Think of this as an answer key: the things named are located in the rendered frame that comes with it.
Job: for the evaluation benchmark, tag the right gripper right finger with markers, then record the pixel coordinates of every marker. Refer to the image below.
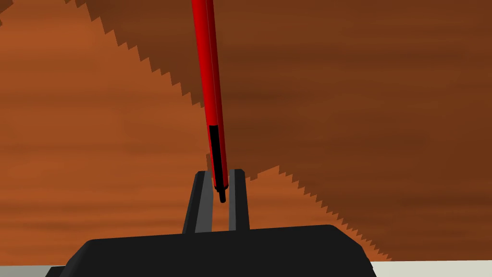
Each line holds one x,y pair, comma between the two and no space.
238,204

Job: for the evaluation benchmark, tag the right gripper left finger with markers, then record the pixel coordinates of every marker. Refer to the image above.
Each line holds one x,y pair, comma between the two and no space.
200,207

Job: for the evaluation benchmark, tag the red and black pen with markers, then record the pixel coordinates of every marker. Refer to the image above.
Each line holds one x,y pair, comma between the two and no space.
207,77

